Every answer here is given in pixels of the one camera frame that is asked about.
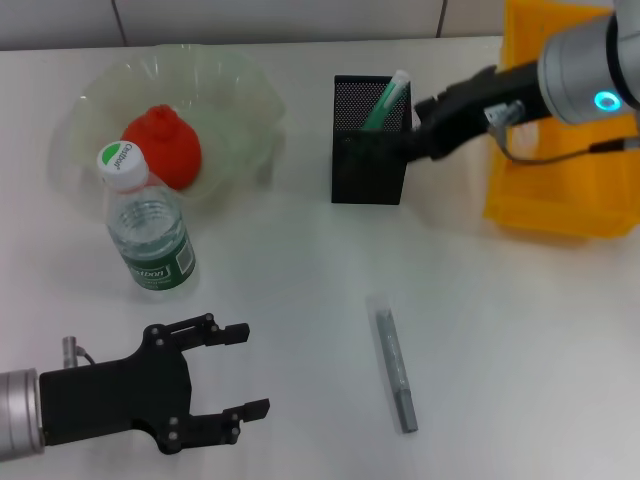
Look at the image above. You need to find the clear water bottle green label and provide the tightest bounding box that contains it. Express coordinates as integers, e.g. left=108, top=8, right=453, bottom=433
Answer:
left=95, top=140, right=200, bottom=302

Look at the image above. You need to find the black mesh pen holder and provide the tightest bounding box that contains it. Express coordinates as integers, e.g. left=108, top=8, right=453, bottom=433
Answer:
left=330, top=74, right=416, bottom=206

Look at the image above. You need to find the grey marker pen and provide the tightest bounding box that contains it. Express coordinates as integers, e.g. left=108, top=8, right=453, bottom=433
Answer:
left=364, top=293, right=419, bottom=435

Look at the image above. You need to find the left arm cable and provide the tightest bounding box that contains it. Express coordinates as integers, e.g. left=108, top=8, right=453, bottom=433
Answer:
left=61, top=336, right=97, bottom=370

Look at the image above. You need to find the yellow plastic bin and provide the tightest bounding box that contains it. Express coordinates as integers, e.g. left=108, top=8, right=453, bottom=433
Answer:
left=482, top=0, right=640, bottom=244

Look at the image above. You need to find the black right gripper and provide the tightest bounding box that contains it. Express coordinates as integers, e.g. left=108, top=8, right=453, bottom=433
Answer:
left=393, top=63, right=549, bottom=165

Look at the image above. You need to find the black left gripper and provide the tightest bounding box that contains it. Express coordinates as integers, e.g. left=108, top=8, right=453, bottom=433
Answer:
left=38, top=312, right=272, bottom=456

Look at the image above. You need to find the orange fruit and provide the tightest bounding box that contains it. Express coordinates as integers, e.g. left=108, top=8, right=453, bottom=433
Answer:
left=121, top=104, right=204, bottom=191

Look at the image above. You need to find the green glass fruit plate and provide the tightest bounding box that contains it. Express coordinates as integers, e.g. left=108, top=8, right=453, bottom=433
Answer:
left=49, top=43, right=288, bottom=202

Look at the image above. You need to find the green pen white cap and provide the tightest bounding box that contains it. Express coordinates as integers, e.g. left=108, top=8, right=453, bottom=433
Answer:
left=361, top=69, right=412, bottom=133

